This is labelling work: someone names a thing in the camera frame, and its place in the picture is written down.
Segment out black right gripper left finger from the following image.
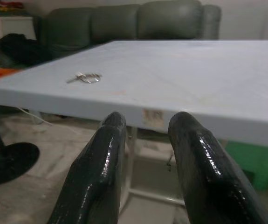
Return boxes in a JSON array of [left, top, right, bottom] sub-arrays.
[[47, 111, 127, 224]]

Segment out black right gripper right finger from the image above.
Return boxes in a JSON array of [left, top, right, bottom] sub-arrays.
[[168, 111, 268, 224]]

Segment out silver keys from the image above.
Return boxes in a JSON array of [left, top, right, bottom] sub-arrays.
[[66, 72, 102, 84]]

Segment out green plastic stool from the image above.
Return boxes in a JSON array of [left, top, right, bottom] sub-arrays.
[[227, 140, 268, 189]]

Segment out light blue table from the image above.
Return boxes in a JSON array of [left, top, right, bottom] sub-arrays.
[[0, 40, 268, 147]]

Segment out orange flat item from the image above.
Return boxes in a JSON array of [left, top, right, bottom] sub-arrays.
[[0, 68, 20, 79]]

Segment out black cloth heap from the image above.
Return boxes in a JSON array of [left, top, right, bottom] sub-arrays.
[[0, 33, 53, 68]]

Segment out green leather sofa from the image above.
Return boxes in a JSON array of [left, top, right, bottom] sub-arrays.
[[39, 0, 222, 59]]

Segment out white cabinet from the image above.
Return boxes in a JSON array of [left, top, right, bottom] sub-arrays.
[[0, 15, 38, 42]]

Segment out white metal table frame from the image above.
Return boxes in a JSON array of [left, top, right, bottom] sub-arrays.
[[31, 109, 186, 206]]

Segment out white cable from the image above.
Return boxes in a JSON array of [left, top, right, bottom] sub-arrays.
[[17, 107, 55, 126]]

